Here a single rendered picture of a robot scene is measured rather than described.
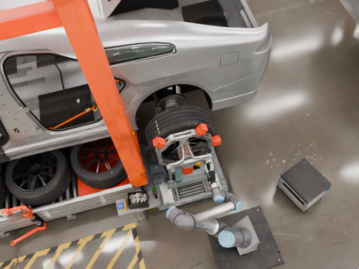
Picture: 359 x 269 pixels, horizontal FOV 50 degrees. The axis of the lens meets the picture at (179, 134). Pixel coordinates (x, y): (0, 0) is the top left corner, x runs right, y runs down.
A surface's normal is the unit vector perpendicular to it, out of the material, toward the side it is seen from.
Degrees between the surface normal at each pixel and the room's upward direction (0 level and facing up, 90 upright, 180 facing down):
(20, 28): 90
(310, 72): 0
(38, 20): 90
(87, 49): 90
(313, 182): 0
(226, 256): 0
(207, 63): 90
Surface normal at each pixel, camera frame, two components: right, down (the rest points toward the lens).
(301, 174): -0.08, -0.54
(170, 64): 0.23, 0.71
